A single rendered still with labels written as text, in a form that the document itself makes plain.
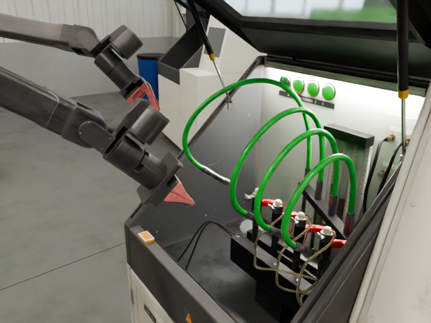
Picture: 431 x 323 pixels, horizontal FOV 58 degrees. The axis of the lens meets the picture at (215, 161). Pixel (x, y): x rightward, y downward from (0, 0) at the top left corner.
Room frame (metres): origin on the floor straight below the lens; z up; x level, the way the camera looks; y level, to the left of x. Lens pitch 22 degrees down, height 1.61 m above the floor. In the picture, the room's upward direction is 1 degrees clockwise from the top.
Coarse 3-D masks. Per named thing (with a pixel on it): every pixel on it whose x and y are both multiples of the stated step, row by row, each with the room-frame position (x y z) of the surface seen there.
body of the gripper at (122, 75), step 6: (120, 66) 1.01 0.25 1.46; (126, 66) 1.02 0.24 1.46; (114, 72) 1.00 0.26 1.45; (120, 72) 1.00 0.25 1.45; (126, 72) 1.00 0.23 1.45; (132, 72) 1.02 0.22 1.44; (114, 78) 1.00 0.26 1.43; (120, 78) 0.99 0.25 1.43; (126, 78) 1.00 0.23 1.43; (132, 78) 1.00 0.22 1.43; (138, 78) 0.97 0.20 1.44; (120, 84) 1.00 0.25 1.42; (126, 84) 0.99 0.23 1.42; (132, 84) 1.00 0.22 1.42; (126, 90) 0.97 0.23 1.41; (132, 90) 1.01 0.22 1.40
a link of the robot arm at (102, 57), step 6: (108, 48) 1.03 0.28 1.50; (114, 48) 1.03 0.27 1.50; (102, 54) 1.01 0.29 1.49; (108, 54) 1.01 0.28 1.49; (114, 54) 1.02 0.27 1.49; (120, 54) 1.03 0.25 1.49; (96, 60) 1.01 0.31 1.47; (102, 60) 1.00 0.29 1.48; (108, 60) 1.00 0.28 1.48; (114, 60) 1.01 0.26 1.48; (120, 60) 1.02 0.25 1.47; (102, 66) 1.00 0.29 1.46; (108, 66) 1.00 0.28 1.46; (114, 66) 1.00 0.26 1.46; (108, 72) 1.00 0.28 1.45
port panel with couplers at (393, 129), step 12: (396, 120) 0.96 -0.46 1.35; (408, 120) 0.93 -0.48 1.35; (396, 132) 0.95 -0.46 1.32; (408, 132) 0.93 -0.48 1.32; (384, 144) 0.97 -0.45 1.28; (396, 144) 0.94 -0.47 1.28; (408, 144) 0.90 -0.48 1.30; (384, 156) 0.97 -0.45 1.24; (396, 156) 0.94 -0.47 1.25; (384, 168) 0.96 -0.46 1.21
